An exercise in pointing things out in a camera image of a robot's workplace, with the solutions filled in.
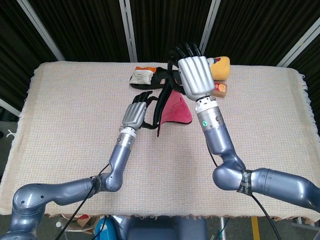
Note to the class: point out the brown cardboard box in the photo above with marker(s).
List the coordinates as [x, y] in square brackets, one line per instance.
[85, 221]

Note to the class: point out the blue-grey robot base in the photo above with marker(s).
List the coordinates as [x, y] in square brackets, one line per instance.
[155, 230]

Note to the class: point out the white metal table leg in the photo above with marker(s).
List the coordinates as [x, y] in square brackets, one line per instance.
[223, 228]

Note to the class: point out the grey metal frame post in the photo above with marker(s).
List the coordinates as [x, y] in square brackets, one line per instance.
[40, 27]
[128, 30]
[210, 22]
[10, 107]
[300, 41]

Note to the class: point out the brown juice bottle red label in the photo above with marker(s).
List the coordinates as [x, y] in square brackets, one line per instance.
[221, 89]

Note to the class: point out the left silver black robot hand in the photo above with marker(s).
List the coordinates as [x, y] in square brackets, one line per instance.
[133, 115]

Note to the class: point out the beige waffle weave tablecloth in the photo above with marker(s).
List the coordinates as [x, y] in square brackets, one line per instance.
[162, 162]

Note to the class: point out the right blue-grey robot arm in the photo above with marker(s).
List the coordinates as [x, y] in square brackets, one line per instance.
[275, 182]

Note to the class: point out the white crumpled snack packet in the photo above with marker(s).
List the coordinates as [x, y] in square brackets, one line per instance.
[141, 76]

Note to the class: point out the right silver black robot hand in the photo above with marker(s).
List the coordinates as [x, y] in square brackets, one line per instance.
[197, 77]

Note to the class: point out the blue bag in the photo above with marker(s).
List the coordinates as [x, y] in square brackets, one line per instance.
[105, 230]

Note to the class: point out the dark pleated curtain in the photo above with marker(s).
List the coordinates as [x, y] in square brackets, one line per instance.
[87, 25]

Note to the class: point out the yellow plush toy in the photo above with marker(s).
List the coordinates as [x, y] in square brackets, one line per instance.
[221, 68]

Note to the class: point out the pink towel with black trim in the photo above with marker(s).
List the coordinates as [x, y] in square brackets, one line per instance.
[175, 110]

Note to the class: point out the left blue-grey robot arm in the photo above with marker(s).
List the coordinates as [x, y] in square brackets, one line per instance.
[62, 190]

